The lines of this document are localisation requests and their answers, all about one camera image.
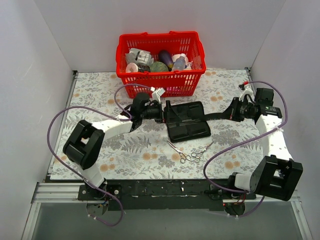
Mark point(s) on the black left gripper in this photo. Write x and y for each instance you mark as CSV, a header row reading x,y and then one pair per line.
x,y
162,112

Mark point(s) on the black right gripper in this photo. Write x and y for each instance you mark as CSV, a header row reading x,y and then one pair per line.
x,y
231,112

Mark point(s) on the black zip tool case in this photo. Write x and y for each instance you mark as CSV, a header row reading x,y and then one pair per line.
x,y
185,121

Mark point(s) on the silver straight hair scissors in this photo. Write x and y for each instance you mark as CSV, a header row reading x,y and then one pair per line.
x,y
196,155

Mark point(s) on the silver thinning scissors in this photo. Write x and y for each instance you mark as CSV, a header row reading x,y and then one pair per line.
x,y
183,157

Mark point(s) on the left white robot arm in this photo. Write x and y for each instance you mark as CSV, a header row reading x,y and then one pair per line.
x,y
84,144

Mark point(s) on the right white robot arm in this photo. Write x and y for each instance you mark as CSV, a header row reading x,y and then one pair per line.
x,y
277,175

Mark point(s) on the white paper cup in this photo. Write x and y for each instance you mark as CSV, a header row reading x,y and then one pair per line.
x,y
132,68

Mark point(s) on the green round melon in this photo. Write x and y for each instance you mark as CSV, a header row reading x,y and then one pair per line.
x,y
158,67

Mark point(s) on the floral table mat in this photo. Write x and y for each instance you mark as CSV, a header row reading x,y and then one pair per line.
x,y
145,153

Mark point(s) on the crumpled silver foil pouch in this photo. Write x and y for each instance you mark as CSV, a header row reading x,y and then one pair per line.
x,y
139,56

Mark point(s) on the purple eggplant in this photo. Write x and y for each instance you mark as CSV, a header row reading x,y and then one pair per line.
x,y
165,57

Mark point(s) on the red plastic shopping basket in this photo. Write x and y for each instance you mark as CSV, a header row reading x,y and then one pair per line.
x,y
175,83

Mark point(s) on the clear plastic bottle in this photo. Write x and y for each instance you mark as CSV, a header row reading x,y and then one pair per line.
x,y
179,64

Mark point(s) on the white bowl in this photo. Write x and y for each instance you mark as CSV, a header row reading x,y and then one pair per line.
x,y
176,56

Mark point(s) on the white pump bottle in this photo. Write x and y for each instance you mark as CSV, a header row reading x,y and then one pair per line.
x,y
188,66

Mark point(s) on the black table edge rail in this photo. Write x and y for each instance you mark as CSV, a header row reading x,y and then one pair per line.
x,y
176,194

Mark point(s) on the aluminium frame rail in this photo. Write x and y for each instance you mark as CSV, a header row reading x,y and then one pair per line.
x,y
60,217

